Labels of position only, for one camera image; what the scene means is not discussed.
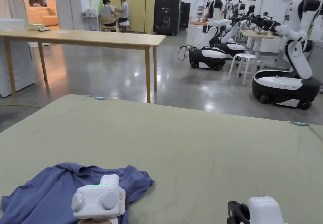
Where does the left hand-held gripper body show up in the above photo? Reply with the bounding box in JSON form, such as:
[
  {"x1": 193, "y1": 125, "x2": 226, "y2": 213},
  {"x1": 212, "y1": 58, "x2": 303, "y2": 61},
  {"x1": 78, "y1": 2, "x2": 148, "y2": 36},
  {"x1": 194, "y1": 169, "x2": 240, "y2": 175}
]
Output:
[{"x1": 72, "y1": 174, "x2": 130, "y2": 224}]

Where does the large black cabinet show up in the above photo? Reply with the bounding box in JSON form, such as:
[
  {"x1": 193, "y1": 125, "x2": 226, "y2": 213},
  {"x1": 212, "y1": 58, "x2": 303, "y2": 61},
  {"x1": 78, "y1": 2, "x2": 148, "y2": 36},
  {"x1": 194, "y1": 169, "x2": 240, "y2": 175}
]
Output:
[{"x1": 153, "y1": 0, "x2": 181, "y2": 36}]

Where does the long wooden table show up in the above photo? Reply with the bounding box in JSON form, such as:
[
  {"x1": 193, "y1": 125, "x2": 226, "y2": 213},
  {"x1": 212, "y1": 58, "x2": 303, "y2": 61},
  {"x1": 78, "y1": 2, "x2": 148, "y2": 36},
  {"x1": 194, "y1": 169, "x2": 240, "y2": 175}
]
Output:
[{"x1": 0, "y1": 23, "x2": 167, "y2": 104}]

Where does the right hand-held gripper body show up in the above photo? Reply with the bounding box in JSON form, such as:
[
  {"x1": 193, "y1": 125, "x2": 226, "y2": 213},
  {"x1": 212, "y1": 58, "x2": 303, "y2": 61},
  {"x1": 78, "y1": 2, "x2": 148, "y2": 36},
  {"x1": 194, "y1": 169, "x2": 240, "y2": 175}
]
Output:
[{"x1": 241, "y1": 196, "x2": 284, "y2": 224}]

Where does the yellow floor cable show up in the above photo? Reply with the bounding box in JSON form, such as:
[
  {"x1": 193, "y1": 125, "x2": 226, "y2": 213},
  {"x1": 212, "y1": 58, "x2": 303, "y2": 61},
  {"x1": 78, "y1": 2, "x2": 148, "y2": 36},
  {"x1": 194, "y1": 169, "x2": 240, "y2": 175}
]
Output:
[{"x1": 0, "y1": 103, "x2": 43, "y2": 109}]

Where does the white-legged work table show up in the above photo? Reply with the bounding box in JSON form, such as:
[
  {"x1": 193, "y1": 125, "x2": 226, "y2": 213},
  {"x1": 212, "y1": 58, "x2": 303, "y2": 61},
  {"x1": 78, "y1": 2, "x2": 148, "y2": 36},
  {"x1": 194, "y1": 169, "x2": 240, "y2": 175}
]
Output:
[{"x1": 241, "y1": 29, "x2": 291, "y2": 69}]

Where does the blue shirt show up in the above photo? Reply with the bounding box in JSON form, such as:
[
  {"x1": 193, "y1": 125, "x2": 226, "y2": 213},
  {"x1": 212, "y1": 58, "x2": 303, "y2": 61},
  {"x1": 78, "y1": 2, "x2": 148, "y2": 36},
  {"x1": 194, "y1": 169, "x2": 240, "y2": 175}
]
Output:
[{"x1": 0, "y1": 162, "x2": 155, "y2": 224}]

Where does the wooden chair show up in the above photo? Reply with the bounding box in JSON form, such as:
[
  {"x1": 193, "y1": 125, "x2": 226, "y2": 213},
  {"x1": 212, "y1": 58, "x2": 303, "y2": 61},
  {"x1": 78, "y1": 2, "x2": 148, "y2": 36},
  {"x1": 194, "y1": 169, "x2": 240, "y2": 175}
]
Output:
[{"x1": 99, "y1": 16, "x2": 119, "y2": 32}]

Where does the narrow black cabinet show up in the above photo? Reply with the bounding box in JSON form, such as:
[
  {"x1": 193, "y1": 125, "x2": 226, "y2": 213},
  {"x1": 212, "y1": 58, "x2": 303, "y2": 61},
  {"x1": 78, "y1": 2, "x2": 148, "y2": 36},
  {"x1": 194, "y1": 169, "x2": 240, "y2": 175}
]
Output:
[{"x1": 180, "y1": 2, "x2": 191, "y2": 31}]

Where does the orange sofa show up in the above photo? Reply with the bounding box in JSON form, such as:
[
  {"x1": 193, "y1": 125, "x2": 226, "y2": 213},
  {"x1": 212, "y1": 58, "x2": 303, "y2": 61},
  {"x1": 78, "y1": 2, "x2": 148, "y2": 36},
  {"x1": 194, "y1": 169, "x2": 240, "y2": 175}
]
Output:
[{"x1": 28, "y1": 5, "x2": 59, "y2": 28}]

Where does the bed with pale green sheet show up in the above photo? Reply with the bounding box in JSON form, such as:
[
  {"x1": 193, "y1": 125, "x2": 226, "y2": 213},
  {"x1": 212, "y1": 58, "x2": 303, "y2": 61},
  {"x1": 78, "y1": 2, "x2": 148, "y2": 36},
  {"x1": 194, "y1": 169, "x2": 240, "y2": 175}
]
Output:
[{"x1": 0, "y1": 94, "x2": 323, "y2": 224}]

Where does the white cabinet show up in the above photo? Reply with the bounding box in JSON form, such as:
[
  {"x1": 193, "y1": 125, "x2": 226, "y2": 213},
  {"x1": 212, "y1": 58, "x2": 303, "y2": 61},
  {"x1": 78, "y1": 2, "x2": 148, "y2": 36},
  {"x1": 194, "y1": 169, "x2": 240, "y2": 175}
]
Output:
[{"x1": 0, "y1": 18, "x2": 36, "y2": 98}]

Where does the white round stool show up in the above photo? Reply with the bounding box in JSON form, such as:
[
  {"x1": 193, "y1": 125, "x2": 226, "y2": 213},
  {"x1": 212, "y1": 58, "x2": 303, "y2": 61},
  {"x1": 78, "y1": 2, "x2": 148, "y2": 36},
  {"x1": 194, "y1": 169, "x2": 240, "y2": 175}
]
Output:
[{"x1": 227, "y1": 53, "x2": 261, "y2": 86}]

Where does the small white side table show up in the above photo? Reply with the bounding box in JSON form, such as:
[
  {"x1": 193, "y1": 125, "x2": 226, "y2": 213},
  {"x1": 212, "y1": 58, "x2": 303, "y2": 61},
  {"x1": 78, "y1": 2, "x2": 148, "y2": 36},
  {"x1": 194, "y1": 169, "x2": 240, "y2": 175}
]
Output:
[{"x1": 80, "y1": 10, "x2": 98, "y2": 31}]

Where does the white humanoid robot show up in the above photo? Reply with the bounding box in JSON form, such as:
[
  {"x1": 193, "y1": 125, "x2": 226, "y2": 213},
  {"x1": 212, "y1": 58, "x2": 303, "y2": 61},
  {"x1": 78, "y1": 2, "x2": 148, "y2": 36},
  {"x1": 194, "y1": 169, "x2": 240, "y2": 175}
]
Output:
[
  {"x1": 217, "y1": 0, "x2": 255, "y2": 59},
  {"x1": 251, "y1": 0, "x2": 323, "y2": 111},
  {"x1": 177, "y1": 0, "x2": 233, "y2": 71}
]

